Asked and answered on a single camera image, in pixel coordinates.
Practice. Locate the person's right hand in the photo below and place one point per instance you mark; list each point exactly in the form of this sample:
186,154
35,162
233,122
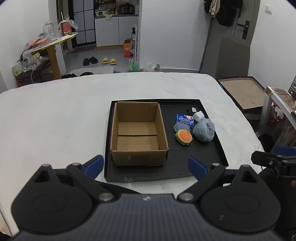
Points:
294,184

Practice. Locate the white cloth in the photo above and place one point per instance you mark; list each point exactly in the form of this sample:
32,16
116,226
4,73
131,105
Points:
198,116

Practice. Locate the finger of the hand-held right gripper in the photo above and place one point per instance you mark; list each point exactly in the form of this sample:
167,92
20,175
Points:
266,158
285,150

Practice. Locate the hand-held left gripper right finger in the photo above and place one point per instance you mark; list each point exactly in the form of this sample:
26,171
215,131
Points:
196,168

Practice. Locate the black spray bottle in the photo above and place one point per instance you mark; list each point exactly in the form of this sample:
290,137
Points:
133,34

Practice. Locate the clear glass jar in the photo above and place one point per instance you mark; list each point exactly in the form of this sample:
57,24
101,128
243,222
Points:
48,29

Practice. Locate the hamburger plush toy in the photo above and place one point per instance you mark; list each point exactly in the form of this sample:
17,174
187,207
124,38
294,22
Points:
184,136

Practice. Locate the black grid glass door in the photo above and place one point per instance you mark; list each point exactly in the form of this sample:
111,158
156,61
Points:
85,23

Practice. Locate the white narrow rack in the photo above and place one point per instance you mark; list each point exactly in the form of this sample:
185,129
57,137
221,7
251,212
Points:
136,46

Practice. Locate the blue-grey fluffy plush toy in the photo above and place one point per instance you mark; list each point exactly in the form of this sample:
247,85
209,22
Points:
203,131

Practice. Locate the shelf of kitchen bottles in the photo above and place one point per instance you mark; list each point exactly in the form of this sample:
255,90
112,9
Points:
118,8

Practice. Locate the red canister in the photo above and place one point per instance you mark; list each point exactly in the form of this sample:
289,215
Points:
65,28

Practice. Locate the green plastic bag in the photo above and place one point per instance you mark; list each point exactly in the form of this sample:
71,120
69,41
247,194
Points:
133,66

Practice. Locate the white floor mat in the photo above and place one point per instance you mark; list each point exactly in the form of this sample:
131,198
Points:
97,70

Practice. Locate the small grey-blue plush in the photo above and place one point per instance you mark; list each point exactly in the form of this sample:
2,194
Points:
181,127

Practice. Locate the grey door mat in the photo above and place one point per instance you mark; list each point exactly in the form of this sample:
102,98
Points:
84,48

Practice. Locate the yellow slipper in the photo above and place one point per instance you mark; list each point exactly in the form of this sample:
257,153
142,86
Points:
105,61
113,61

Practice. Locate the blue tissue packet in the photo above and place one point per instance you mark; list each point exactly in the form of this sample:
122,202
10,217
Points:
183,118

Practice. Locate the black framed brown board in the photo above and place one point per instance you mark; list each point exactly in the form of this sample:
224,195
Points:
245,92

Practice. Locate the clear plastic bags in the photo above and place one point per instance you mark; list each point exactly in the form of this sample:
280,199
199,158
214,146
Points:
150,66

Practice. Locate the yellow round table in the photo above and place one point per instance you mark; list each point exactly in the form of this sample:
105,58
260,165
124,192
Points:
52,53

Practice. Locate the beige hanging garment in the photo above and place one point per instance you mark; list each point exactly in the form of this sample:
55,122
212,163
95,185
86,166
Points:
214,9

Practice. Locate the black slipper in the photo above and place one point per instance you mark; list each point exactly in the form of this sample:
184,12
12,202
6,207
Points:
86,61
93,60

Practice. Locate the colourful packets pile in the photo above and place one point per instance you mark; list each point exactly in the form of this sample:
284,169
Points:
39,42

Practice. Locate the white wall switch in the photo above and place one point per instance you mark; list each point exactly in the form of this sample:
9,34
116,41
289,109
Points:
268,9

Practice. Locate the white side table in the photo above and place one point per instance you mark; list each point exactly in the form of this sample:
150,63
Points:
277,97

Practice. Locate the black clothes heap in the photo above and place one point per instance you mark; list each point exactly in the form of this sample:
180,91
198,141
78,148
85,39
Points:
69,75

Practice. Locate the brown cardboard box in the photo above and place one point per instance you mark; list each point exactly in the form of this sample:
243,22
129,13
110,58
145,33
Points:
138,136

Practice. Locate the orange cardboard box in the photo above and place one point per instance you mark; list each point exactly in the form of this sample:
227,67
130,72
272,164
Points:
128,49

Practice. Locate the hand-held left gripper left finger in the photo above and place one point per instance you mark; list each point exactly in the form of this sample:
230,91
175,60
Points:
93,165

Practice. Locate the leaning cardboard panel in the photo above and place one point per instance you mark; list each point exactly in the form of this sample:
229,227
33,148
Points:
233,58

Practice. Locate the black tray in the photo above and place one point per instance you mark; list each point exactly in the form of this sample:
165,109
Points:
185,160

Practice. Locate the white cabinet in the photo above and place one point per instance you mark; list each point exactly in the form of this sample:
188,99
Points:
108,31

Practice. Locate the dark hanging jacket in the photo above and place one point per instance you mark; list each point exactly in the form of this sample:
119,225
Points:
227,14

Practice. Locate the clutter pile under table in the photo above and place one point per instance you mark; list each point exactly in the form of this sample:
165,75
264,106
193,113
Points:
30,71

